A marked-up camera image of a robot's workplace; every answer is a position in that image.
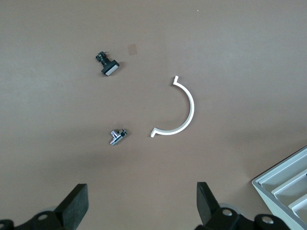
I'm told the chrome T pipe fitting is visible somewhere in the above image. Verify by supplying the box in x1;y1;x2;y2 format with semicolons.
109;128;128;147

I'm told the black switch with white cap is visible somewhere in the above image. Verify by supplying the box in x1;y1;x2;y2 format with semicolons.
94;50;120;77

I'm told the white semicircular plastic bracket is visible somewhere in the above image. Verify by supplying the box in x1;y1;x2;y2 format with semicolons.
149;75;195;138

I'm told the translucent tape patch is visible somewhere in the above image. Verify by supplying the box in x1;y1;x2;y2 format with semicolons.
127;44;139;56

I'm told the grey compartment drawer tray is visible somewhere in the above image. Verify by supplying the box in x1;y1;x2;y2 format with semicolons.
251;146;307;230

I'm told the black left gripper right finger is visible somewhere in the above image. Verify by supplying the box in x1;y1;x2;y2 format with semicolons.
195;182;240;230

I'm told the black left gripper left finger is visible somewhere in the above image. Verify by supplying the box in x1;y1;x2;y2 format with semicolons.
16;184;89;230

